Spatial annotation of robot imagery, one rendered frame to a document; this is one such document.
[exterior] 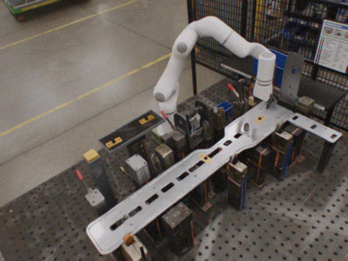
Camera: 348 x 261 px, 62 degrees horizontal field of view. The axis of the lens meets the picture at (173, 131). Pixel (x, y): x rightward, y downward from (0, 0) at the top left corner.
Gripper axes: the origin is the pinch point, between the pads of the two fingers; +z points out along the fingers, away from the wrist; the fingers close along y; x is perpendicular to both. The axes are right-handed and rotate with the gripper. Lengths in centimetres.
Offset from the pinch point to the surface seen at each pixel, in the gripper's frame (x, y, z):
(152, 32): 172, -366, 114
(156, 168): -71, -12, 9
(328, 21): 55, 2, -32
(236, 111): -2.7, -16.0, 12.5
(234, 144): -27.6, 3.9, 11.8
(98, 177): -97, -31, 10
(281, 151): -8.2, 22.6, 18.6
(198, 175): -57, 6, 12
